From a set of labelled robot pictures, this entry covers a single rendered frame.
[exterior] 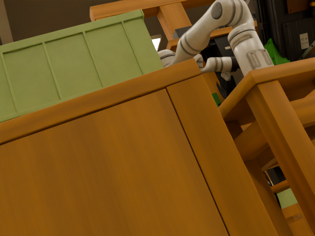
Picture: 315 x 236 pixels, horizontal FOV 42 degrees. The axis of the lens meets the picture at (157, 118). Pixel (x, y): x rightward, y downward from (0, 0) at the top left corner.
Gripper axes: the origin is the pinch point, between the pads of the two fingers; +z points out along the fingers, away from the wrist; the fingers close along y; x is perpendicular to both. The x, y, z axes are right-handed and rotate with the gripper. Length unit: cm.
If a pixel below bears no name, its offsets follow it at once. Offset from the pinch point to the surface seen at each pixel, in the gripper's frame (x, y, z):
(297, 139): -9, -104, -35
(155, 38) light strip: 74, 439, 35
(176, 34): -7.8, 35.2, -33.1
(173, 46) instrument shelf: -4.1, 22.3, -37.1
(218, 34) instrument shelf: -9.5, 27.6, -11.5
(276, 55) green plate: -7.1, -11.8, 3.9
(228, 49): -2.2, 22.2, -7.0
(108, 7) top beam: -19, 55, -69
